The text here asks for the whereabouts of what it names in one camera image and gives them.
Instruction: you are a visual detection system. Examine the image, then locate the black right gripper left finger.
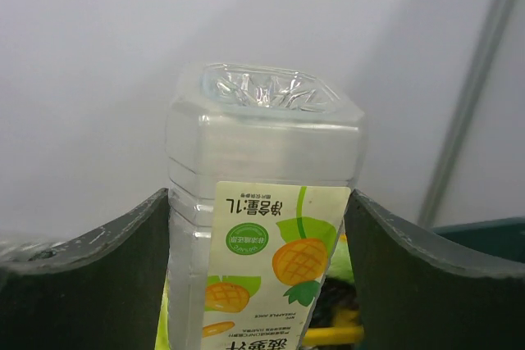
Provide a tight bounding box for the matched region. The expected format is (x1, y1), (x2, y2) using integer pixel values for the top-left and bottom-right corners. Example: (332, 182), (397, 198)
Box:
(1, 189), (169, 349)

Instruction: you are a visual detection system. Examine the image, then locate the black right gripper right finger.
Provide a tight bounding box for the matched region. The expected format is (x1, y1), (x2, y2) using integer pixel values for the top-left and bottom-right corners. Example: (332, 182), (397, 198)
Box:
(345, 191), (524, 349)

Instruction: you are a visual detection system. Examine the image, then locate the large clear square bottle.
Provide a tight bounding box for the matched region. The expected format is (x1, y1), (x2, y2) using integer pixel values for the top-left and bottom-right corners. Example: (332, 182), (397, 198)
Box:
(166, 63), (365, 349)

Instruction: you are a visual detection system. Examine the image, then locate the dark green plastic bin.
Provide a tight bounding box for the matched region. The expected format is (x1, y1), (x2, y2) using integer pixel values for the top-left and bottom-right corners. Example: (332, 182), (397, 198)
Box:
(433, 216), (524, 263)

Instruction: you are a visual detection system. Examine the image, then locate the yellow plastic tray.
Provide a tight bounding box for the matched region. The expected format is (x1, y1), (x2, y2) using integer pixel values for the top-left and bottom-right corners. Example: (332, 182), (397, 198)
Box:
(300, 311), (364, 348)

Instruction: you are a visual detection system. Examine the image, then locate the dark grape bunch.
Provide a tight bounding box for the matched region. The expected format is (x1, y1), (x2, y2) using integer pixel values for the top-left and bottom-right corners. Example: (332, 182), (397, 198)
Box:
(309, 276), (358, 328)

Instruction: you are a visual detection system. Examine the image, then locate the napa cabbage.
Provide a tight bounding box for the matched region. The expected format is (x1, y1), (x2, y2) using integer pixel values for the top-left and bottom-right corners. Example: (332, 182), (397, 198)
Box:
(326, 235), (354, 284)

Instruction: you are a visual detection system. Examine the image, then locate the celery stalk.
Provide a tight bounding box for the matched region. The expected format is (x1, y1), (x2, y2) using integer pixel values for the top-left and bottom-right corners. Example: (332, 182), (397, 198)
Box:
(155, 281), (170, 350)

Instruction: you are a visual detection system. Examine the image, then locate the aluminium frame post right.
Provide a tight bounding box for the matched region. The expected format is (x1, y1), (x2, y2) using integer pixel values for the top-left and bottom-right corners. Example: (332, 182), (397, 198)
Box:
(417, 0), (516, 228)

